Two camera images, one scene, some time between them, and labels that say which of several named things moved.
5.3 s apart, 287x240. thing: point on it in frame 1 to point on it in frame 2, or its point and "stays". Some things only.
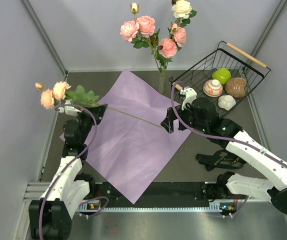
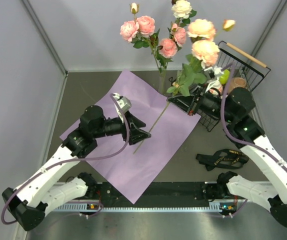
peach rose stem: [169, 47] stays
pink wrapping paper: [129, 147] stays
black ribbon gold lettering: [222, 159] stays
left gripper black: [97, 112] to [136, 134]
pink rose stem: [141, 31] stays
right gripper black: [168, 123] to [183, 102]
